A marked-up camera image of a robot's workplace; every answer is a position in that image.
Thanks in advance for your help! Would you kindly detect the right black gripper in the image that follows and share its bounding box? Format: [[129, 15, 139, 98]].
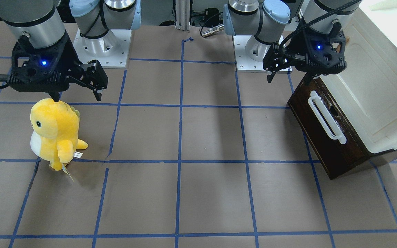
[[7, 32, 108, 103]]

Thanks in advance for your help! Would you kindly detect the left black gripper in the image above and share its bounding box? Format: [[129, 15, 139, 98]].
[[263, 22, 347, 86]]

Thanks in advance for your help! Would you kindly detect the dark brown wooden drawer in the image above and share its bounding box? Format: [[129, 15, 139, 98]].
[[288, 75, 373, 179]]

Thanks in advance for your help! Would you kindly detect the white drawer handle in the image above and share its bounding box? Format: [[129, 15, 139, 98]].
[[307, 91, 347, 145]]

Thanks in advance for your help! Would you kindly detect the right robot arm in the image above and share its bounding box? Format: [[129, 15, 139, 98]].
[[0, 0, 141, 102]]

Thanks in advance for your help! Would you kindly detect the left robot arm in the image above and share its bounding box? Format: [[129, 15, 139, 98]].
[[222, 0, 361, 83]]

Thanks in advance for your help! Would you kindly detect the yellow plush dinosaur toy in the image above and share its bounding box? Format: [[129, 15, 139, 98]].
[[30, 98, 88, 173]]

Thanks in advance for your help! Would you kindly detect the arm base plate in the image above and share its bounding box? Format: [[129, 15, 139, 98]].
[[233, 35, 270, 73], [73, 30, 132, 69]]

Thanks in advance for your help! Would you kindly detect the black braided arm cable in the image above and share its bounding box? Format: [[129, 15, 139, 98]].
[[278, 0, 363, 59]]

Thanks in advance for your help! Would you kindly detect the aluminium frame post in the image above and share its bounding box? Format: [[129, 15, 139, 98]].
[[175, 0, 191, 32]]

